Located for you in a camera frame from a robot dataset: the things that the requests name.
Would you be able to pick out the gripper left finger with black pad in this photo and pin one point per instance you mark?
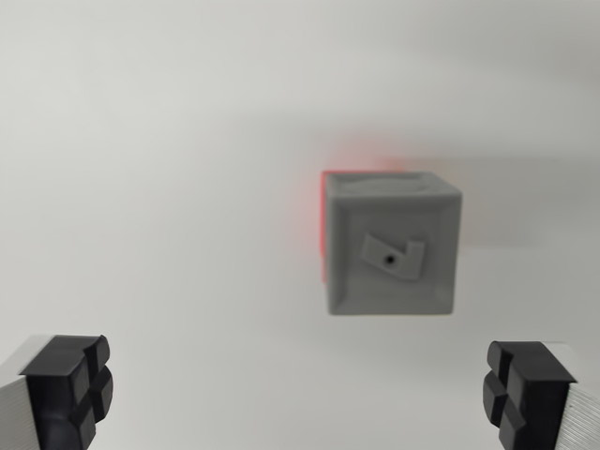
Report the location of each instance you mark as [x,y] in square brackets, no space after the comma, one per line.
[56,394]

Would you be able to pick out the red cube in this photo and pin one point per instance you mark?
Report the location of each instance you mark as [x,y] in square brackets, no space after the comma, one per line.
[323,220]

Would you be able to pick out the grey embossed cube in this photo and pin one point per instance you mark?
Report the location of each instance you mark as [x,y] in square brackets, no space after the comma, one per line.
[394,290]

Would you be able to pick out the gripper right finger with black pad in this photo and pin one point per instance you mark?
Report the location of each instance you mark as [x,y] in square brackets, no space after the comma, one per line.
[534,398]

